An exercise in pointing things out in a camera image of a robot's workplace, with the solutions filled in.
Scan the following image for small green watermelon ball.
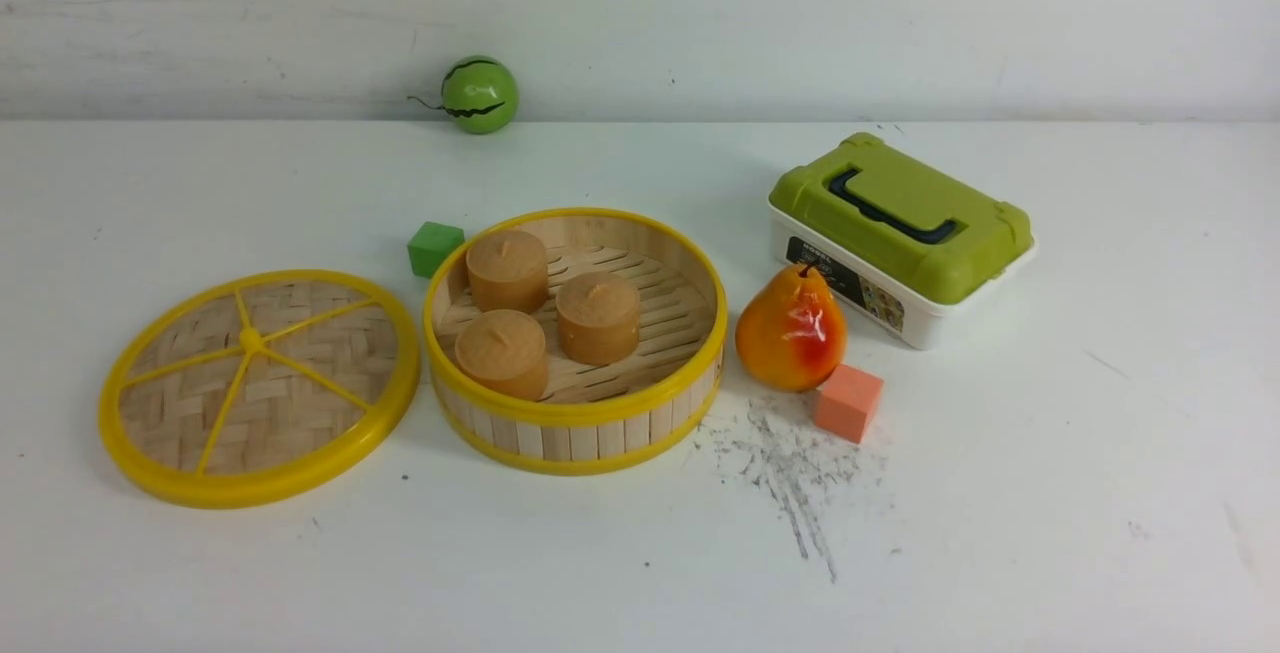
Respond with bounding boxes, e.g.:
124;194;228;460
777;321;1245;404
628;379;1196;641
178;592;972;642
407;55;520;134

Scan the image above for salmon orange foam cube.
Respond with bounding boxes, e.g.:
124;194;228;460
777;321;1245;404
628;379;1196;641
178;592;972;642
813;364;884;446

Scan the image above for orange red toy pear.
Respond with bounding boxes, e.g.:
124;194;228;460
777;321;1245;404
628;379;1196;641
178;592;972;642
735;264;849;392

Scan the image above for green foam cube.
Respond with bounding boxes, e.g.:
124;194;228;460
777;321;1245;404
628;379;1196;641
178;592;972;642
406;222;466;279

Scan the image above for yellow woven bamboo steamer lid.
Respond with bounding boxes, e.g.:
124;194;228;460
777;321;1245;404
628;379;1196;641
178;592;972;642
99;269;422;510

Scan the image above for bamboo steamer basket yellow rims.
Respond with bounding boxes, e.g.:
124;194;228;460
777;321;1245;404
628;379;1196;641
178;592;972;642
422;207;730;475

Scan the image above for white box green lid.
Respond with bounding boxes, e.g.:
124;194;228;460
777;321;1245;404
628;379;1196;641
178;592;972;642
768;132;1037;350

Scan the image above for brown bun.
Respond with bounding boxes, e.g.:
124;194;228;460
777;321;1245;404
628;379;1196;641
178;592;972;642
465;229;549;314
556;273;641;366
454;309;549;401

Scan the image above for brown bun back left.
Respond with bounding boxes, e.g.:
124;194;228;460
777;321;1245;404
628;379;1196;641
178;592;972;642
465;229;549;314

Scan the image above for brown bun right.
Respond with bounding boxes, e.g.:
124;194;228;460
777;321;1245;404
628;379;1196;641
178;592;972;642
556;273;641;366

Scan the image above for brown bun front left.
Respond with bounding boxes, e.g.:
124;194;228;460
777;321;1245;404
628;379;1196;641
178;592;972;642
454;309;549;401

